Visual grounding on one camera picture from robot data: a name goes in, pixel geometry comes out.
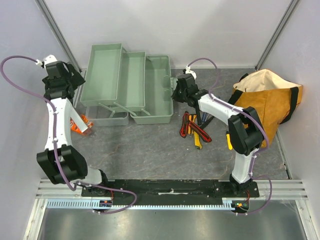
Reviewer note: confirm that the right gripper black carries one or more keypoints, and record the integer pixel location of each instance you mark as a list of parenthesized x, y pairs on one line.
[(176, 90)]

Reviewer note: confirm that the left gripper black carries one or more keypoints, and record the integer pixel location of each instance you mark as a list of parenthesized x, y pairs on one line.
[(77, 79)]

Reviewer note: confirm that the yellow black utility knife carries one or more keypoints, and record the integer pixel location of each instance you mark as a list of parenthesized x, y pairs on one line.
[(197, 142), (191, 118)]

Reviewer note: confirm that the green translucent tool box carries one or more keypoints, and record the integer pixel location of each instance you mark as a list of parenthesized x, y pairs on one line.
[(120, 85)]

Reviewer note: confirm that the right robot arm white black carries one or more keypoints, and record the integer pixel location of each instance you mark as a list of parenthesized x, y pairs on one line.
[(245, 129)]

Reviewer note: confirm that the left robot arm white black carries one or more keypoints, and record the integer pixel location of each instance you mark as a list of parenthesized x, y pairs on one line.
[(60, 161)]

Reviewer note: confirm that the black long tool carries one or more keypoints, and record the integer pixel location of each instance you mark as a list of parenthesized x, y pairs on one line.
[(207, 122)]

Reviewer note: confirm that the clear plastic screw box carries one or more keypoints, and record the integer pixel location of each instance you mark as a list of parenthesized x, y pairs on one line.
[(79, 122)]

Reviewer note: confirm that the orange screw box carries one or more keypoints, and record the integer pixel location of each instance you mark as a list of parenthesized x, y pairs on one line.
[(74, 127)]

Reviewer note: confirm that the mustard canvas tote bag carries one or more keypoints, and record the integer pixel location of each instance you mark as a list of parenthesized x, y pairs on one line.
[(274, 98)]

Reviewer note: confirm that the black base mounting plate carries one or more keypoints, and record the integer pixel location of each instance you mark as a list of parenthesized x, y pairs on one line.
[(185, 191)]

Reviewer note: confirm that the hammer black handle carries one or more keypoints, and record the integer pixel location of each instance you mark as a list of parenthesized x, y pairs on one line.
[(198, 115)]

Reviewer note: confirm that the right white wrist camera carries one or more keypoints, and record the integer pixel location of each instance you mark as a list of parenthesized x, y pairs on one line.
[(187, 70)]

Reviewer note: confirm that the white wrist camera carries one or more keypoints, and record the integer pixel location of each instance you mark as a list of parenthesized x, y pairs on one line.
[(187, 70), (47, 60)]

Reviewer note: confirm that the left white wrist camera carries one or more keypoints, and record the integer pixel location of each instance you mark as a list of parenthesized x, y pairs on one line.
[(47, 60)]

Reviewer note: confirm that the yellow handle screwdriver lower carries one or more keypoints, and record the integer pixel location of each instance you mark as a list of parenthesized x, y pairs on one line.
[(228, 140)]

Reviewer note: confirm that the blue grey cable duct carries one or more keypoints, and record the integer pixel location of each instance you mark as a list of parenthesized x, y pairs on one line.
[(97, 204)]

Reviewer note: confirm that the aluminium rail frame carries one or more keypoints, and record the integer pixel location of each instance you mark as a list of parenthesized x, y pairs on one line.
[(269, 190)]

